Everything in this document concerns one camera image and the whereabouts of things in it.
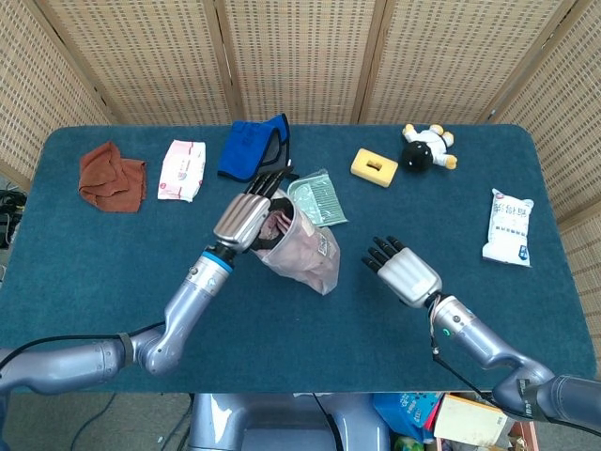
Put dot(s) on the transparent plastic bag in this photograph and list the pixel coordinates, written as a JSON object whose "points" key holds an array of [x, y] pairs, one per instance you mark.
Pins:
{"points": [[324, 275]]}

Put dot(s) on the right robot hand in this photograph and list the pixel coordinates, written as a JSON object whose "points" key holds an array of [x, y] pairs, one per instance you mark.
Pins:
{"points": [[411, 277]]}

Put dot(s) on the black white plush toy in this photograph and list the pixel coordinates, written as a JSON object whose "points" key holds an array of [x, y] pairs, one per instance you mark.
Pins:
{"points": [[425, 148]]}

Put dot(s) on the beige book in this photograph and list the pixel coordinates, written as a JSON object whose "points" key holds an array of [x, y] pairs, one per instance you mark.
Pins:
{"points": [[469, 420]]}

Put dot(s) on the blue black fabric pouch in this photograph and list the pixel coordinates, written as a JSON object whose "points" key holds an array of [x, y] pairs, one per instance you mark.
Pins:
{"points": [[244, 150]]}

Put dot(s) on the white blue packet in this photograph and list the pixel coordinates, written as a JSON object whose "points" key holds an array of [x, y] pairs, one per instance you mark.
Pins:
{"points": [[509, 228]]}

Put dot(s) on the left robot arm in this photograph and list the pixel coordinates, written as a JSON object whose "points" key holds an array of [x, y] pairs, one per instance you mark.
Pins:
{"points": [[183, 315]]}

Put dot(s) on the brown cloth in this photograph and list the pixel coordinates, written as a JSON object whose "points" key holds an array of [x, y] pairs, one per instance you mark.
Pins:
{"points": [[112, 181]]}

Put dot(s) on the blue felt table mat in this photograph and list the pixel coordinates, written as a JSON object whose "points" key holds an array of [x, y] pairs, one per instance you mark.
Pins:
{"points": [[282, 338]]}

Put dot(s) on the green mini dustpan set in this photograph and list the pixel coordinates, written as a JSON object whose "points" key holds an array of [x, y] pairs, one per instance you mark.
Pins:
{"points": [[324, 199]]}

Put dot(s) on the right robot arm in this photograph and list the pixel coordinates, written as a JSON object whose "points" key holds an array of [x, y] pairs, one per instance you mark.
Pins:
{"points": [[488, 343]]}

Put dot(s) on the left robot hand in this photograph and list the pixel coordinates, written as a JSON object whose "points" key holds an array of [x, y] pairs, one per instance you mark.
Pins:
{"points": [[241, 216]]}

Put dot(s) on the grey robot torso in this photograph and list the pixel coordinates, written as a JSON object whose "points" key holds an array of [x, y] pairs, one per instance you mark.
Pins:
{"points": [[282, 423]]}

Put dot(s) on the woven folding screen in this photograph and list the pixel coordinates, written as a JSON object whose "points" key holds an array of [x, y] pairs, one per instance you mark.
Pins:
{"points": [[300, 56]]}

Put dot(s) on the yellow sponge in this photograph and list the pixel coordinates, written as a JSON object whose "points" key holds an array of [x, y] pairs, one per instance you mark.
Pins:
{"points": [[373, 167]]}

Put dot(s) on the blue plastic bag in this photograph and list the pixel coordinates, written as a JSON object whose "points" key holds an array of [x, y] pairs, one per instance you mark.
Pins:
{"points": [[404, 413]]}

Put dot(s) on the pink crate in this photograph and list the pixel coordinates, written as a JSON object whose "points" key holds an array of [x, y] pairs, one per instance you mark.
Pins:
{"points": [[528, 437]]}

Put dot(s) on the pink white wet wipes pack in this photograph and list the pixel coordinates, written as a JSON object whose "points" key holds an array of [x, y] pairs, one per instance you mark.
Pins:
{"points": [[180, 171]]}

